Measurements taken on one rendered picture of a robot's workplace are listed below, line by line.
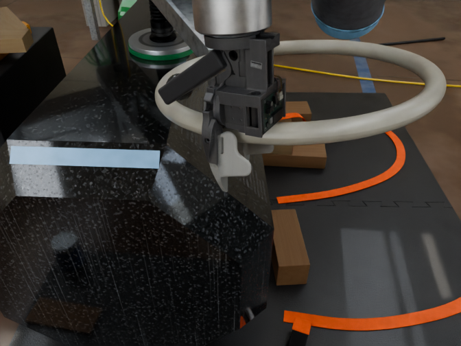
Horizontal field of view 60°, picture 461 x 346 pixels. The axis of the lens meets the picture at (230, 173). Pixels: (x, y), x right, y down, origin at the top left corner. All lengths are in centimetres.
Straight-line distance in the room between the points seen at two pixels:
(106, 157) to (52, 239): 25
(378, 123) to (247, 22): 21
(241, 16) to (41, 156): 61
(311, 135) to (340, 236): 135
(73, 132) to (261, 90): 56
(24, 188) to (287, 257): 97
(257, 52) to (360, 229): 150
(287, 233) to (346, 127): 115
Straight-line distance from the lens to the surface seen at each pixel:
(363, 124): 53
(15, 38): 163
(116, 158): 88
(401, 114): 57
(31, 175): 95
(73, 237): 100
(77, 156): 91
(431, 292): 177
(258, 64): 47
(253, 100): 47
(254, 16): 46
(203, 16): 46
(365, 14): 55
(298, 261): 155
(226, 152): 52
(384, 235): 191
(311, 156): 213
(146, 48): 126
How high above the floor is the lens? 133
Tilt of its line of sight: 39 degrees down
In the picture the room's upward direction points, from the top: straight up
